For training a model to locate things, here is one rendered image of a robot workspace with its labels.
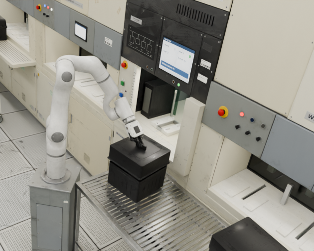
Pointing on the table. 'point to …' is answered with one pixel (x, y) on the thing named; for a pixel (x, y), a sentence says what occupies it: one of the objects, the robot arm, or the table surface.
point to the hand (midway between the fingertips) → (140, 144)
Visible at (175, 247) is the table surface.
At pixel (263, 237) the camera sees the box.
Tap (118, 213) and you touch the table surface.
